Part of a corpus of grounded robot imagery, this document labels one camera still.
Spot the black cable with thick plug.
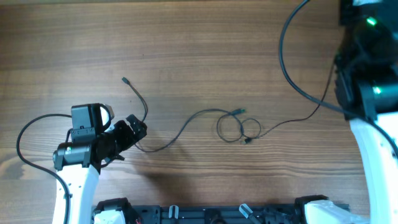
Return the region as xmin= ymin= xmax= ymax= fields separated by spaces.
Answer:
xmin=121 ymin=77 xmax=246 ymax=153

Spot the thin black usb cable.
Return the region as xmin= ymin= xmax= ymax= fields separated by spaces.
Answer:
xmin=239 ymin=62 xmax=336 ymax=146

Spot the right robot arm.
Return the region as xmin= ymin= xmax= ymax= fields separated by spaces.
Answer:
xmin=335 ymin=0 xmax=397 ymax=223

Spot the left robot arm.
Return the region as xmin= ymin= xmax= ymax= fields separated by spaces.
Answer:
xmin=52 ymin=103 xmax=147 ymax=223

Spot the left camera black cable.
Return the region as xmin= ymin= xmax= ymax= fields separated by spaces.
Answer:
xmin=16 ymin=113 xmax=73 ymax=224

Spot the camera black cable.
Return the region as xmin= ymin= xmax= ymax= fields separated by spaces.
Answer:
xmin=16 ymin=113 xmax=73 ymax=224
xmin=278 ymin=0 xmax=398 ymax=156

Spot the right camera black cable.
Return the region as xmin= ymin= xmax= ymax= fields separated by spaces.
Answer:
xmin=278 ymin=0 xmax=398 ymax=156

